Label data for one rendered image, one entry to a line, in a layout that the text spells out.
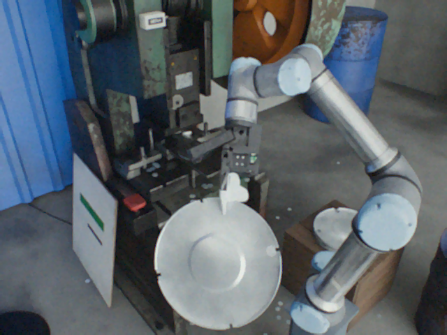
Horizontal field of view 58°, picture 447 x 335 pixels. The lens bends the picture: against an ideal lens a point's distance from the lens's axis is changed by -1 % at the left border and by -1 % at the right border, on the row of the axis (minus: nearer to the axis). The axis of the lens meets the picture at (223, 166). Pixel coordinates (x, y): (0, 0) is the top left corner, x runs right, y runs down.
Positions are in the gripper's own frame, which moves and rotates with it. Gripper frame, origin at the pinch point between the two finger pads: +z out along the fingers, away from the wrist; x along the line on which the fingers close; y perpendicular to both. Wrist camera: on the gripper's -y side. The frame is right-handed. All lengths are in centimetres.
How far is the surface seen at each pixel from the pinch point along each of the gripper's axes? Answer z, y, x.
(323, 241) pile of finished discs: 0, 34, 92
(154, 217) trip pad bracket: 0, -30, 51
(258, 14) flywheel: -83, 0, 53
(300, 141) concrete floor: -84, 29, 232
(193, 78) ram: -53, -22, 49
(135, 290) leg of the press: 32, -52, 110
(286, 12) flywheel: -78, 10, 44
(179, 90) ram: -47, -26, 48
